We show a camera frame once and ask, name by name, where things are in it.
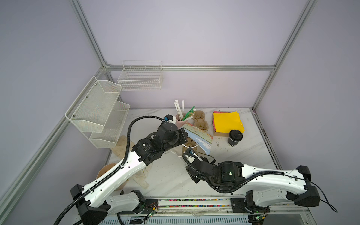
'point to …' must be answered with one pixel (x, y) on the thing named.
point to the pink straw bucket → (178, 122)
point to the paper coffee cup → (235, 136)
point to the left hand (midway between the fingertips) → (188, 134)
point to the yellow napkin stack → (225, 122)
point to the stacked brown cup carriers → (199, 122)
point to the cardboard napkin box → (221, 134)
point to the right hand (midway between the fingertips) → (188, 165)
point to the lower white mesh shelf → (108, 138)
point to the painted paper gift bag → (203, 139)
